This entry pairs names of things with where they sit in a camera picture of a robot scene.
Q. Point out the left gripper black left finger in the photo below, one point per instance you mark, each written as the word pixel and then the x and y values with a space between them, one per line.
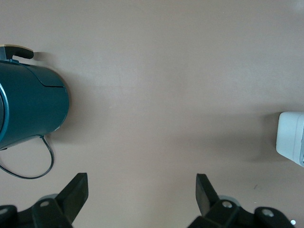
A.
pixel 69 202

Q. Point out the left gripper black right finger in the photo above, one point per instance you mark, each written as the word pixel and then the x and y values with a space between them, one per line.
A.
pixel 209 204

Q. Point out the small white lidded bin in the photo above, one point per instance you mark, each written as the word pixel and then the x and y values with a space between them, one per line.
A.
pixel 288 133

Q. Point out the dark teal electric kettle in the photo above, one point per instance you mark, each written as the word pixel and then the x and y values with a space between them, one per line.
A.
pixel 31 99

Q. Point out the brown table cover sheet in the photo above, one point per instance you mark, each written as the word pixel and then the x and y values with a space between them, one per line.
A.
pixel 152 71

